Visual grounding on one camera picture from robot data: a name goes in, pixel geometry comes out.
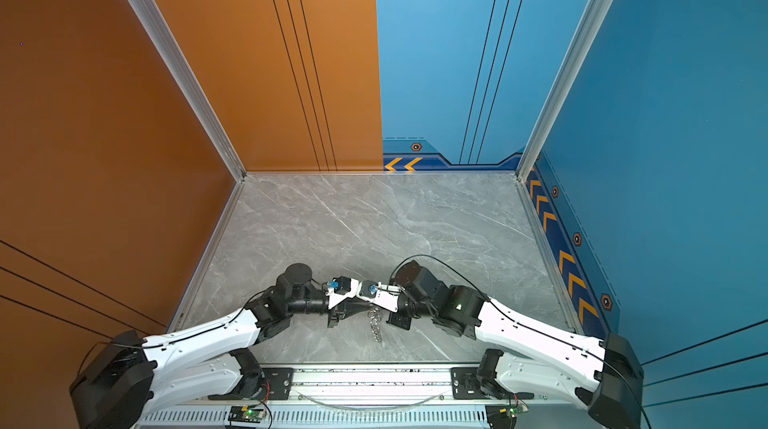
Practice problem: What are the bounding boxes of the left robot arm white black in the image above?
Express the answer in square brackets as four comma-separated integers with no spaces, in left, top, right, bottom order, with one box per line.
[69,263,381,428]

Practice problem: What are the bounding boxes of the left corner aluminium post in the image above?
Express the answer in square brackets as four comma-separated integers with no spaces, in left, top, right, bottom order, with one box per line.
[127,0,247,183]

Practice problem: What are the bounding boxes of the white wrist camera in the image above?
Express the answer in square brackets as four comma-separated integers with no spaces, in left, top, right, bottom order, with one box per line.
[357,280,401,313]
[326,276,361,309]

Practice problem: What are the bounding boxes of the corner aluminium post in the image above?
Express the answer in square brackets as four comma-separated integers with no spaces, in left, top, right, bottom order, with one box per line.
[516,0,614,183]
[127,0,247,183]

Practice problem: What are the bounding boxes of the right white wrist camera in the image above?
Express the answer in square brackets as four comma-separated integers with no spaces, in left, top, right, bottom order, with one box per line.
[357,280,401,313]

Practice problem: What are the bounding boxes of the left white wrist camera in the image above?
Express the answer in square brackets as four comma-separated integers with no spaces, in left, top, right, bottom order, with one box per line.
[326,276,361,309]

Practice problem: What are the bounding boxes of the clear cable on rail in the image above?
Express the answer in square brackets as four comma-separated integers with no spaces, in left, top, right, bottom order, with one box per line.
[296,391,448,412]

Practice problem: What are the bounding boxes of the aluminium front rail frame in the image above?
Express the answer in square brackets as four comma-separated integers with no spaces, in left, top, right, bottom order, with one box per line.
[135,354,607,428]

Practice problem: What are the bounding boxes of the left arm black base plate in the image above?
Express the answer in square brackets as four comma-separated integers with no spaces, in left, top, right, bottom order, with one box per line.
[208,367,294,402]

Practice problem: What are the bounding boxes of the green circuit board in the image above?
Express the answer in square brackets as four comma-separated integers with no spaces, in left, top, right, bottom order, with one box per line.
[484,401,530,429]
[227,405,269,428]

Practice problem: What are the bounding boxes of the left green circuit board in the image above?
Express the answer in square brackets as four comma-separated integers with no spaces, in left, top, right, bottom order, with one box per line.
[227,405,269,428]

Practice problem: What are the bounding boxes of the right green circuit board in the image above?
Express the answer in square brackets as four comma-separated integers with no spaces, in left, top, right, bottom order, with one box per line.
[484,401,530,429]

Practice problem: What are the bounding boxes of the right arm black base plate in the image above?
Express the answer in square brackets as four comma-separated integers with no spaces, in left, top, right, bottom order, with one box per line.
[449,366,535,401]

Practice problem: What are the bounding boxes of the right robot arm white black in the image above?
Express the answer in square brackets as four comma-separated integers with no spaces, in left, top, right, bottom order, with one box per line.
[388,257,652,428]

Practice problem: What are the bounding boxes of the right corner aluminium post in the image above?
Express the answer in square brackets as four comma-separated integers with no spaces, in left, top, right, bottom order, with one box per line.
[516,0,614,183]

